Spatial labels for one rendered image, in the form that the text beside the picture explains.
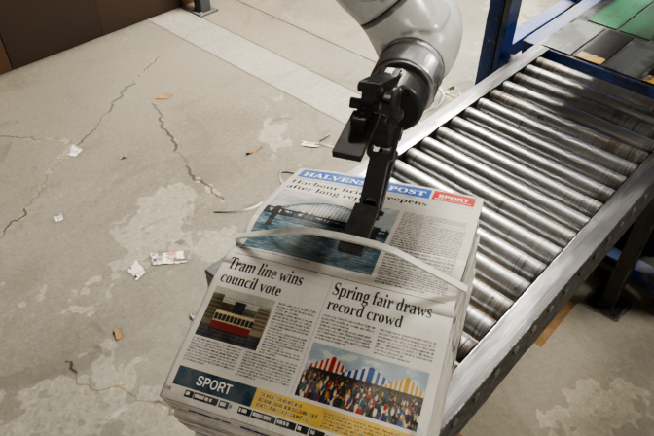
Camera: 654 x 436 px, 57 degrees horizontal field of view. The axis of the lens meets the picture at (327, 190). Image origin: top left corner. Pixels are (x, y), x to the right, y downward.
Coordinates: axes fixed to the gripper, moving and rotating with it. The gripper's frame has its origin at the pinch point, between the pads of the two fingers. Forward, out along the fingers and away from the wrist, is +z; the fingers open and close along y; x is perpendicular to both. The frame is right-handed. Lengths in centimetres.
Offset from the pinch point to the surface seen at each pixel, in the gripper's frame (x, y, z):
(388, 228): -2.2, 12.3, -7.8
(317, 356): -0.1, 11.9, 12.5
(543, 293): -26, 53, -36
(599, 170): -36, 57, -80
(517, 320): -22, 52, -28
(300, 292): 4.5, 10.9, 5.9
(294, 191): 12.8, 14.0, -12.1
